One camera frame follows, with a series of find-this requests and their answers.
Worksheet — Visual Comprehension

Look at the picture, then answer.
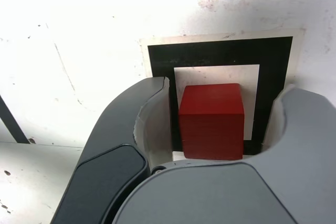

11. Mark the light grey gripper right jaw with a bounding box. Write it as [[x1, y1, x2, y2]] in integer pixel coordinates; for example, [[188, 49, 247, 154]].
[[112, 84, 336, 224]]

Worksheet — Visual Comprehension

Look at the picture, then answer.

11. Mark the red cube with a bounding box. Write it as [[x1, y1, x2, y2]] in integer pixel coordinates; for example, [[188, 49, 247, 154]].
[[178, 83, 246, 161]]

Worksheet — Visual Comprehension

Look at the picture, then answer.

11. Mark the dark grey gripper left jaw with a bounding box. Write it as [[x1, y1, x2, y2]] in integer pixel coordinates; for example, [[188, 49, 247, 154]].
[[51, 76, 174, 224]]

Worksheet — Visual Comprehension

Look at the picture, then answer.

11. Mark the black tape square outline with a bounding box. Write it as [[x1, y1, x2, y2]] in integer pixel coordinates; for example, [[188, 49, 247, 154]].
[[147, 36, 293, 156]]

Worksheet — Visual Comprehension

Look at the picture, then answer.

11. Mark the black tape strip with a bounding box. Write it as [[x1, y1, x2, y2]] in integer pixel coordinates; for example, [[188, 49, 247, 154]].
[[0, 94, 31, 145]]

